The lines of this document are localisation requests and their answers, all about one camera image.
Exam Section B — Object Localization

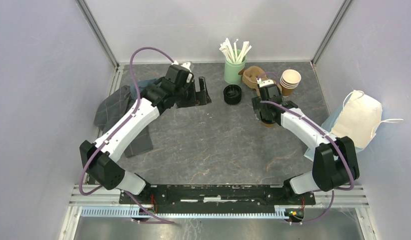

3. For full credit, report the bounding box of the left aluminium frame post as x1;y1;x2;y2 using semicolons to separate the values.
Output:
75;0;120;69

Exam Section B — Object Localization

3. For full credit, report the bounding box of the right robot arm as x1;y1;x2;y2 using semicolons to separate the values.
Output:
251;79;360;204

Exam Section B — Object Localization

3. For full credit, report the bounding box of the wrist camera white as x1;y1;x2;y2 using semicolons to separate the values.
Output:
171;60;194;83
257;78;275;88

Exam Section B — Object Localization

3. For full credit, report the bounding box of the stack of black lids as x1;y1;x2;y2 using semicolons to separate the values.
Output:
223;84;242;105

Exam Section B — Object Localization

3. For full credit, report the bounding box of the blue cloth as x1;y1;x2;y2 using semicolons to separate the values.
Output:
129;78;158;100

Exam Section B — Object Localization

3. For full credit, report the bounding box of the brown paper coffee cup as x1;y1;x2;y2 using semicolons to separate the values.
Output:
261;121;277;128

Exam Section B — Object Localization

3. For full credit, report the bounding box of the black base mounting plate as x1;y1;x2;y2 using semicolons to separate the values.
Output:
119;184;316;214

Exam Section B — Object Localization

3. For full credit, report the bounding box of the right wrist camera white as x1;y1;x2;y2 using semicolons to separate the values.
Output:
257;78;275;88

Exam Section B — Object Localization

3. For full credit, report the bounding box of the light blue paper bag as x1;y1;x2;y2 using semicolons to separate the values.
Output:
321;90;403;153

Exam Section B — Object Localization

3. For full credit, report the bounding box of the green straw holder cup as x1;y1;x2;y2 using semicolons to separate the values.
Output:
223;57;246;85

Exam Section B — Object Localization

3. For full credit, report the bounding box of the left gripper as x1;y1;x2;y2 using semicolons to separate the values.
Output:
174;76;211;109

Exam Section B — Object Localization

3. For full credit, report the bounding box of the stack of paper cups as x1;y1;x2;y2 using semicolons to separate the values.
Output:
279;69;302;97

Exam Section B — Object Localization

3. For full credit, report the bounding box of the cardboard cup carrier tray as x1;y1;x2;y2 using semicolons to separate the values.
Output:
242;66;283;105

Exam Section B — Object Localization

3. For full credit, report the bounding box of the grey checked cloth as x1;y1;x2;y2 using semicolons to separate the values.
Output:
93;85;154;159

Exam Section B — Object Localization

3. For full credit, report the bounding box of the right aluminium frame post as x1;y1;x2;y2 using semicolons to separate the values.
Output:
310;0;354;68

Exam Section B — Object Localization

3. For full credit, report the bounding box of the aluminium frame post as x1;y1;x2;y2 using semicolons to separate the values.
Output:
310;0;354;68
75;0;120;69

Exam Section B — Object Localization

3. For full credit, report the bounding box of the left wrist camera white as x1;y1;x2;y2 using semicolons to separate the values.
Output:
171;60;194;83

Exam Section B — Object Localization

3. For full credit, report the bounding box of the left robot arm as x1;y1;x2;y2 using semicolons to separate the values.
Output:
79;61;198;204

